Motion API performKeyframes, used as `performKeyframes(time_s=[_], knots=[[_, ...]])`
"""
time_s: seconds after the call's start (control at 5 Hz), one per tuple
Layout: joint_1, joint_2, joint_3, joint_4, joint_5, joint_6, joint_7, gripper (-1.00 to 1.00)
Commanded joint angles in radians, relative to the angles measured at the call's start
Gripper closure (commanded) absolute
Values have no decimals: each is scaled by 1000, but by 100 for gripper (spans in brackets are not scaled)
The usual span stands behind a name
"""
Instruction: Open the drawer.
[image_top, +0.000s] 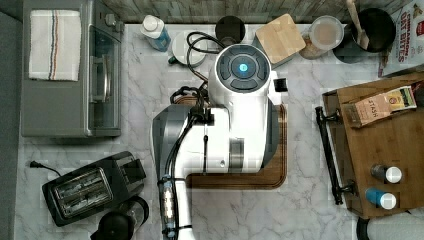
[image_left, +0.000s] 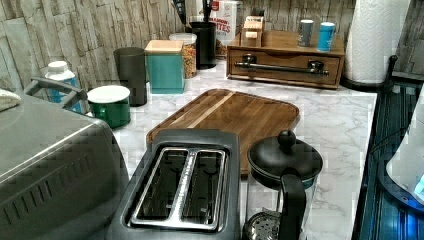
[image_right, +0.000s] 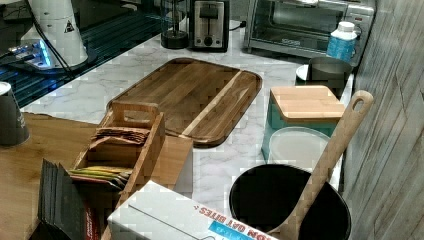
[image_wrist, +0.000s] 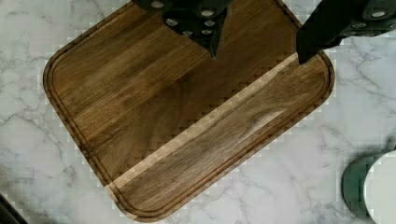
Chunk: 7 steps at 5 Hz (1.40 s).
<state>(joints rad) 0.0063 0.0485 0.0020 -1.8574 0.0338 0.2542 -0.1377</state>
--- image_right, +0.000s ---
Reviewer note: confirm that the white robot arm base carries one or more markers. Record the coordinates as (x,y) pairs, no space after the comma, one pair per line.
(54,38)

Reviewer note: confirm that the large wooden cutting board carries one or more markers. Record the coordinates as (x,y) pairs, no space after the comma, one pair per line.
(200,100)

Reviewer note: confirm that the black round utensil pot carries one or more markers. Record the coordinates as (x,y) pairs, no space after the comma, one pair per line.
(264,196)

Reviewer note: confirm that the black glass blender base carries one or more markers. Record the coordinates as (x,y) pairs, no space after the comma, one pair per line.
(174,24)

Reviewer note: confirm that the wooden tea bag organizer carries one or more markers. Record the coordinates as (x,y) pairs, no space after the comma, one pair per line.
(141,158)

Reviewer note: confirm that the silver black toaster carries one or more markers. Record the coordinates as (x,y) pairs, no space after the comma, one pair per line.
(209,25)

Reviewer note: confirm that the teal canister with wooden lid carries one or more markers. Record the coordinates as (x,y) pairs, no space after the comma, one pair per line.
(314,107)

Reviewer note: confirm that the white oat bites box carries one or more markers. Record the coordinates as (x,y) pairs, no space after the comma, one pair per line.
(157,213)

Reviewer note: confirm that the dark metal canister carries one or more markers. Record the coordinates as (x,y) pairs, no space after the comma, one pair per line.
(331,72)

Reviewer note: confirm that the stainless toaster oven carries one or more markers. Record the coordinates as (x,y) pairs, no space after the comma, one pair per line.
(303,27)

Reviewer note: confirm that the blue white plastic bottle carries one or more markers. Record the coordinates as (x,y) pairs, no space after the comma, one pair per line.
(342,42)

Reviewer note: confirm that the wooden spoon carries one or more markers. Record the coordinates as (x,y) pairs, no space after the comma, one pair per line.
(352,117)

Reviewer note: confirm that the black packets stack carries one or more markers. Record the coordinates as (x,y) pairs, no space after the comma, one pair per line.
(62,210)

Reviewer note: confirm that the gray paper cup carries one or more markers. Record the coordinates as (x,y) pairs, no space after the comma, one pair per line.
(13,129)

